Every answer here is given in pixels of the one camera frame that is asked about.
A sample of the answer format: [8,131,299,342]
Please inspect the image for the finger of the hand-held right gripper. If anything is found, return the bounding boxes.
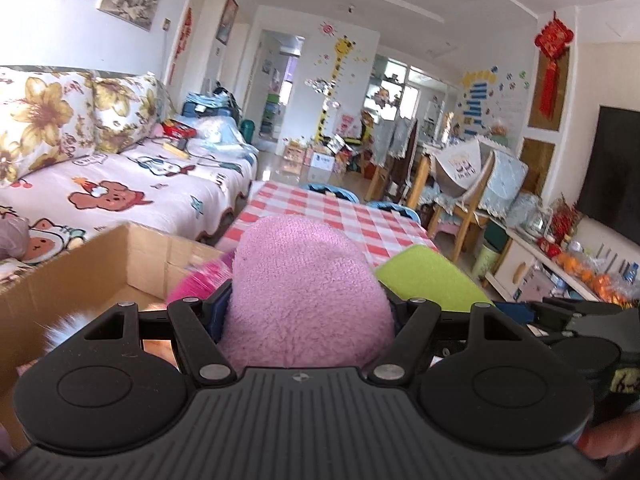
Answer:
[542,296,623,317]
[492,301,566,333]

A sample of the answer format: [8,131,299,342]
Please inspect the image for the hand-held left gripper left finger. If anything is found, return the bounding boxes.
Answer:
[42,280,238,386]

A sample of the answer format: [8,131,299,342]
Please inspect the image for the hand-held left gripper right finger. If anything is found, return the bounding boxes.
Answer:
[367,290,556,386]

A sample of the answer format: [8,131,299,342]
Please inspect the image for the pink striped knit hat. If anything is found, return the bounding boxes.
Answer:
[167,255,236,306]

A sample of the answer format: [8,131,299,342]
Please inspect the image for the green square pad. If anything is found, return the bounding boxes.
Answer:
[375,245,496,313]

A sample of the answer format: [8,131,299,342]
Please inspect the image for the pink plush hat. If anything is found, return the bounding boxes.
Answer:
[218,214,396,371]

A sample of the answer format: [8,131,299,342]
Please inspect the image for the green printed cardboard box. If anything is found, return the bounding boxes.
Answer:
[0,222,236,396]

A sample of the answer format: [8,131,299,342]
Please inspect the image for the person's right hand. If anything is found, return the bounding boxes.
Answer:
[575,407,638,461]

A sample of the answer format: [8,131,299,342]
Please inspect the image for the grey cabinet box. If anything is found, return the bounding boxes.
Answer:
[515,265,553,303]

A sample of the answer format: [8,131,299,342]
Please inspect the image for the pile of oranges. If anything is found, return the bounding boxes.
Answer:
[555,252,640,308]

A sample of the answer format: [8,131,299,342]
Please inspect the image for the light green waste bin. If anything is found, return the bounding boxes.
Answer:
[472,242,503,281]

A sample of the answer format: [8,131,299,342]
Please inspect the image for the red flower decoration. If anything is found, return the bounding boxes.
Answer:
[547,195,583,246]

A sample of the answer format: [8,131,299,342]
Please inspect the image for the glass kettle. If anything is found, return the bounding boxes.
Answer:
[517,205,551,238]

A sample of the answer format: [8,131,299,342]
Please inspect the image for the wooden chair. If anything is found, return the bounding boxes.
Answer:
[430,195,501,266]

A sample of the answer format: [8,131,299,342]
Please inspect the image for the blue stool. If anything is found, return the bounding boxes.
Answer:
[367,201,421,223]
[300,184,361,203]

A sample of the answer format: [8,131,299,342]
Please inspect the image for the black television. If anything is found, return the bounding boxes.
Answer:
[577,105,640,246]

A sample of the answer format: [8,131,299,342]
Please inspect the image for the blue lace chair cover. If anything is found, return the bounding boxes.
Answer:
[480,150,530,216]

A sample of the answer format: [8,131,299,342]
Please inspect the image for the floral sofa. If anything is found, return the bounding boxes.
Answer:
[0,135,258,281]

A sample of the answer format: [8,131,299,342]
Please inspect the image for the dark brown garment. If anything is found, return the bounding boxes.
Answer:
[402,120,423,196]

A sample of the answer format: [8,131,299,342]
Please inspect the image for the brown cardboard floor box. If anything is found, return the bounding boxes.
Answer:
[282,142,308,176]

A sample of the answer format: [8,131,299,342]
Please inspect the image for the white cardboard floor box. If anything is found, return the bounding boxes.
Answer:
[309,152,337,183]

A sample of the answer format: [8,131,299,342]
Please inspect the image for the light blue plastic bag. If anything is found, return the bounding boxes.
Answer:
[192,116,258,158]

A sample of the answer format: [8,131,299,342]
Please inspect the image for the light blue hanging cloth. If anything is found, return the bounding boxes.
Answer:
[372,119,416,168]

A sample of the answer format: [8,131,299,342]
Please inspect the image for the red box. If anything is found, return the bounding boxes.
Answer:
[161,119,197,138]

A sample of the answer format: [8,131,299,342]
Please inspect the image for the stacked green plastic bins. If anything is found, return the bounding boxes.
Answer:
[260,92,278,138]

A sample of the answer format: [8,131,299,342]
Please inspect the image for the dark blue bag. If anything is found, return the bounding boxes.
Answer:
[181,91,241,121]

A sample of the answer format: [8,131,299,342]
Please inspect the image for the pink jacket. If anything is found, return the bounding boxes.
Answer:
[0,215,31,261]

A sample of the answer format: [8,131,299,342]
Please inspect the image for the giraffe height chart sticker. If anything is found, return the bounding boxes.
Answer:
[315,35,353,143]

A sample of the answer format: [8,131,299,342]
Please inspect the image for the framed picture beside door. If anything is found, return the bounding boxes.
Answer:
[216,0,239,46]

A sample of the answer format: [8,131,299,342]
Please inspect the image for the cork wall panel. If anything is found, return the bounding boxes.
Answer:
[520,137,557,196]

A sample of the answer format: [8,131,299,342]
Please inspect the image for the blue yellow wall sticker chart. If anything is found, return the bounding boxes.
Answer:
[457,67,501,136]

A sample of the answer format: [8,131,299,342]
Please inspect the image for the red knot wall ornament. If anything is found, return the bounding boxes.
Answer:
[534,10,575,121]

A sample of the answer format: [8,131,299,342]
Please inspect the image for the red paper wall decoration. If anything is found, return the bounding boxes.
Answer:
[167,7,194,86]

